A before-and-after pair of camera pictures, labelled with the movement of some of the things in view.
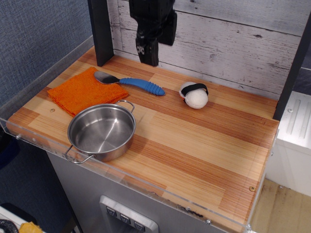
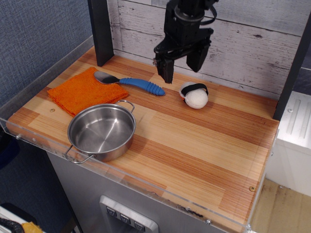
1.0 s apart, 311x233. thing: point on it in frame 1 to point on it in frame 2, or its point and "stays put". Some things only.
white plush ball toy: (195, 95) stays put
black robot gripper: (151, 16) to (183, 36)
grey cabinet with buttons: (103, 203) stays put
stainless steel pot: (103, 130) stays put
